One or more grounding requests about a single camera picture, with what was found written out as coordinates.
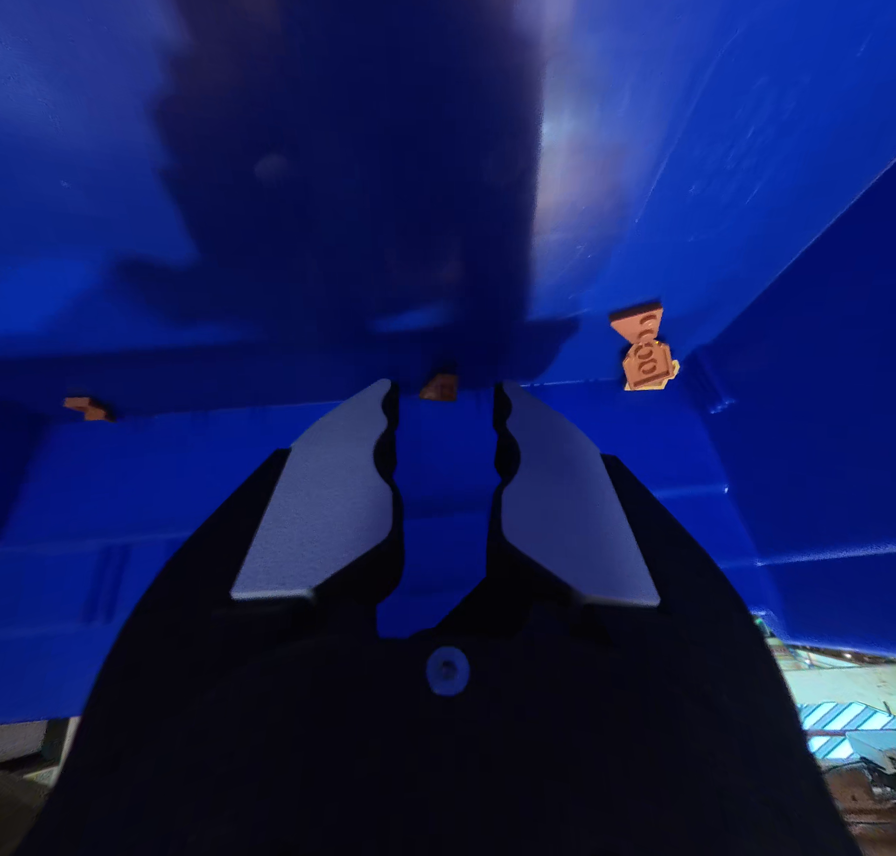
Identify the orange bricks group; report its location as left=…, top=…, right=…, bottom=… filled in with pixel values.
left=63, top=302, right=681, bottom=423

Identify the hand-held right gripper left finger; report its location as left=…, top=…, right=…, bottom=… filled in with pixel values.
left=230, top=378, right=407, bottom=604

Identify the blue plastic bin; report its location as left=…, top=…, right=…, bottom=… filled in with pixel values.
left=0, top=0, right=896, bottom=725

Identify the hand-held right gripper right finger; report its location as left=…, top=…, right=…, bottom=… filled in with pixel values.
left=485, top=382, right=662, bottom=606

